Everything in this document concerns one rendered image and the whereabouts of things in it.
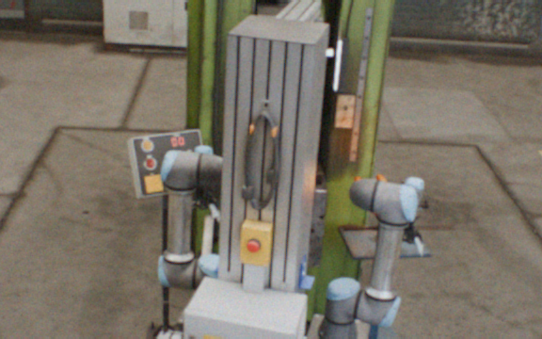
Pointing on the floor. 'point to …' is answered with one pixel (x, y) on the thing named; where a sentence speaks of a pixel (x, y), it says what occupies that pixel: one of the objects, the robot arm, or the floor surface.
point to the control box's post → (163, 254)
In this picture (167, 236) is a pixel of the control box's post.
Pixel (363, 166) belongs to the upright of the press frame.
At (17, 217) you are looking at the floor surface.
